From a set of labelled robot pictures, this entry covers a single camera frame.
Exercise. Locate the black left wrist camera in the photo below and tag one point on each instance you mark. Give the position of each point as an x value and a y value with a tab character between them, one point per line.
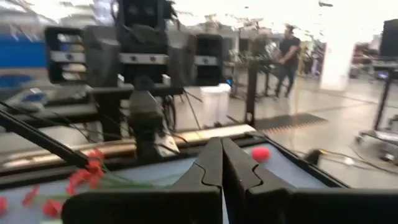
141	12

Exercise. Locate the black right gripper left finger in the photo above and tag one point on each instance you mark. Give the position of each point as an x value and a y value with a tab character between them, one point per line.
155	205

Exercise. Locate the black mat orange toothed edge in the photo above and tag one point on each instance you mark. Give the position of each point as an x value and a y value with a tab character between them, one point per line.
289	121

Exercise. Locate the person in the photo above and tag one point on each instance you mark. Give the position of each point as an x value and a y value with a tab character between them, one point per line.
287	59

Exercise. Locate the large blue bin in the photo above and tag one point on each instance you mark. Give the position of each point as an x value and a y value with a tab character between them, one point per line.
21	51

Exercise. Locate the white pillar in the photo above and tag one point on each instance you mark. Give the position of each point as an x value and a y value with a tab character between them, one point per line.
337	65

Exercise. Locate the red small blossom spray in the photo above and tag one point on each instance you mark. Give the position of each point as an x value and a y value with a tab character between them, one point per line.
82	177

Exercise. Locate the white trash bin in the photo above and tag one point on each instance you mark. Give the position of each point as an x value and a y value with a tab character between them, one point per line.
214	104

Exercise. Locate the black rolling stand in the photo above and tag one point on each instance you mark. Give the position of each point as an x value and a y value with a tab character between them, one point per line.
251	93

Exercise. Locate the black table frame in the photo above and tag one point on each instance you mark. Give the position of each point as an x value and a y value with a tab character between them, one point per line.
317	172

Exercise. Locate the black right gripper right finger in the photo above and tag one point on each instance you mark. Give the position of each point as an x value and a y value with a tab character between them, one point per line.
280	205

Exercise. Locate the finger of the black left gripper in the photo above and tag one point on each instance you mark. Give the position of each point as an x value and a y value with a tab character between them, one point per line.
101	57
182	59

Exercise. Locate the black diagonal frame brace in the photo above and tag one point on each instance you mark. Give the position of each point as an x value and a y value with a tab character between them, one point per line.
40	137

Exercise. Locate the red tulip green stem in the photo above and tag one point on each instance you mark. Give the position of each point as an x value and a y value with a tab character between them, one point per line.
261	154

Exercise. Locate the tan wooden plank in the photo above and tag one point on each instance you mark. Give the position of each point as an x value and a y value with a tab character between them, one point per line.
217	132

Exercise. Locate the black monitor stand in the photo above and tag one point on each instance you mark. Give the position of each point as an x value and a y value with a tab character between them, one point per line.
383	99

